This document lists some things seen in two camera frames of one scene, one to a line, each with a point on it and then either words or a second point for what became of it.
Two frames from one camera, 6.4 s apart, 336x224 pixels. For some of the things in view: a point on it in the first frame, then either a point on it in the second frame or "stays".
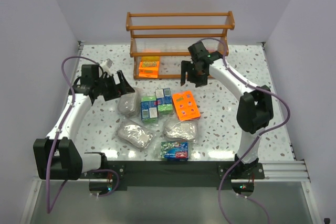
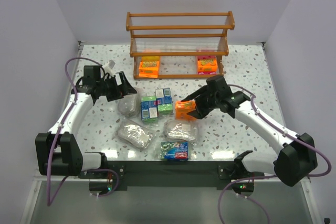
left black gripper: [113, 87] stays
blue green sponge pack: [149, 109] stays
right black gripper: [194, 69] -> [203, 100]
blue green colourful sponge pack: [174, 151] stays
